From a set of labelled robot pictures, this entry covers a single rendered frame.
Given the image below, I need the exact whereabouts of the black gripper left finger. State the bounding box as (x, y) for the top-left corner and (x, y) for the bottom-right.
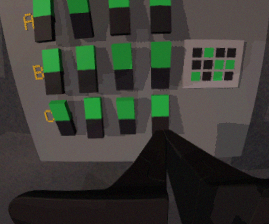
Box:
(8, 131), (170, 224)

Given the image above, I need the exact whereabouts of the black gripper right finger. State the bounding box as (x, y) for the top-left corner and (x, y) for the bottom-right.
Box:
(163, 129), (269, 224)

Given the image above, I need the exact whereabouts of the grey switch panel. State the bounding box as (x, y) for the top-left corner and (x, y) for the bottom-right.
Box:
(0, 0), (269, 163)

